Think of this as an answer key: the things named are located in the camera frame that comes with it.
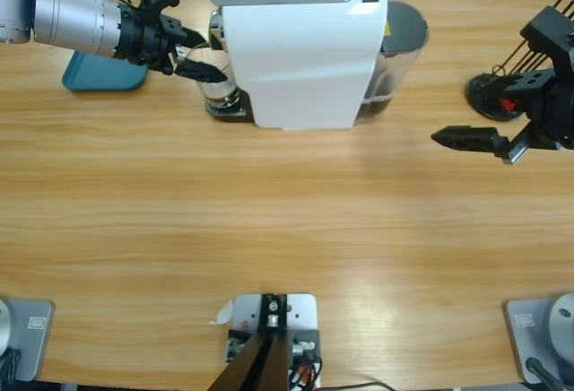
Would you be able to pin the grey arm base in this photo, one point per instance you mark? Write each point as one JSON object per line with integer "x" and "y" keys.
{"x": 533, "y": 341}
{"x": 40, "y": 341}

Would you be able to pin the teal plastic tray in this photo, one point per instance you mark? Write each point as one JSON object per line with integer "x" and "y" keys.
{"x": 98, "y": 77}

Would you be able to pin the black clamp bracket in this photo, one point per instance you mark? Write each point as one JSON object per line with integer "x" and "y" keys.
{"x": 309, "y": 341}

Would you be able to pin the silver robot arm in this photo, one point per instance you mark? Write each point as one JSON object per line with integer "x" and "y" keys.
{"x": 58, "y": 19}

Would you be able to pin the metal grate drip tray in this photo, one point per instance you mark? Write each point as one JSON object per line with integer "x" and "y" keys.
{"x": 233, "y": 115}

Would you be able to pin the clear water tank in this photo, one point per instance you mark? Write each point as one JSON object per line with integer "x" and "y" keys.
{"x": 403, "y": 28}

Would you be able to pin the red coffee capsule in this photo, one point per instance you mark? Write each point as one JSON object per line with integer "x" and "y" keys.
{"x": 507, "y": 104}

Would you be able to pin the black capsule holder with rods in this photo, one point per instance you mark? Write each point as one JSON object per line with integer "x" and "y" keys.
{"x": 480, "y": 92}

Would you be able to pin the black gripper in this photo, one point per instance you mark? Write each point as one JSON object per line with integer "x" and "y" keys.
{"x": 549, "y": 117}
{"x": 143, "y": 37}

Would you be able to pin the dark camera post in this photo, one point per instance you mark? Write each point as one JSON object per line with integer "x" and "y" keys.
{"x": 260, "y": 364}

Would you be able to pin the white mount block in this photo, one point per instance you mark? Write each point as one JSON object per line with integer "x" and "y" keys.
{"x": 300, "y": 315}

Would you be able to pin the clear glass cup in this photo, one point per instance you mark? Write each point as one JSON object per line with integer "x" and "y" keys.
{"x": 220, "y": 90}

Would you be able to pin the white paper tag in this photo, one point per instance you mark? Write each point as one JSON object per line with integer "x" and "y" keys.
{"x": 223, "y": 315}

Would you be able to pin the white capsule coffee machine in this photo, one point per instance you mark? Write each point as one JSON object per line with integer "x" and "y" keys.
{"x": 291, "y": 63}

